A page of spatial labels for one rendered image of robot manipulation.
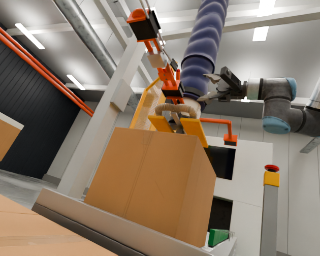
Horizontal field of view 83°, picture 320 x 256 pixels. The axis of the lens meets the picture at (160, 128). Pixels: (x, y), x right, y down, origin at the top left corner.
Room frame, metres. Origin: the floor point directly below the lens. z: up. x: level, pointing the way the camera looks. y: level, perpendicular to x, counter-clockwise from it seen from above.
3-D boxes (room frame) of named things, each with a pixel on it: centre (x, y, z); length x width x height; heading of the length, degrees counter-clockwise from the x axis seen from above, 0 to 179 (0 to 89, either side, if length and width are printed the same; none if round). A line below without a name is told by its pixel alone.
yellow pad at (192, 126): (0.95, -0.21, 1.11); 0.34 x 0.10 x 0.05; 152
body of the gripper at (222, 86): (0.65, -0.25, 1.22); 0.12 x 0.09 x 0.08; 62
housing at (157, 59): (0.58, 0.10, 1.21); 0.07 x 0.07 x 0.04; 62
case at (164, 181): (0.98, -0.12, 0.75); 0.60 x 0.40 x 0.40; 151
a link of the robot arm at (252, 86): (0.60, -0.32, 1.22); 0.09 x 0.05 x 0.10; 152
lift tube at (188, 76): (0.99, -0.12, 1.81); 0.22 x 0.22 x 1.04
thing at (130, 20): (0.46, 0.16, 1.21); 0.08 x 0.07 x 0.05; 152
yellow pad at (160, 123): (1.04, -0.04, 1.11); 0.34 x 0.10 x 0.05; 152
